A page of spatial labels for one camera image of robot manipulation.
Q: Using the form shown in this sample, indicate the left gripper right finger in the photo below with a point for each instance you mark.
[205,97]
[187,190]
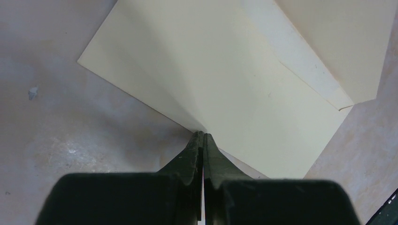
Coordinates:
[234,198]

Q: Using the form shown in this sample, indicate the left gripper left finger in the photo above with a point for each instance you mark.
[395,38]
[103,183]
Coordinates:
[170,196]

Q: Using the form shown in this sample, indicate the yellow envelope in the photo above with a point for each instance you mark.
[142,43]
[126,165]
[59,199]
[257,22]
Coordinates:
[270,80]

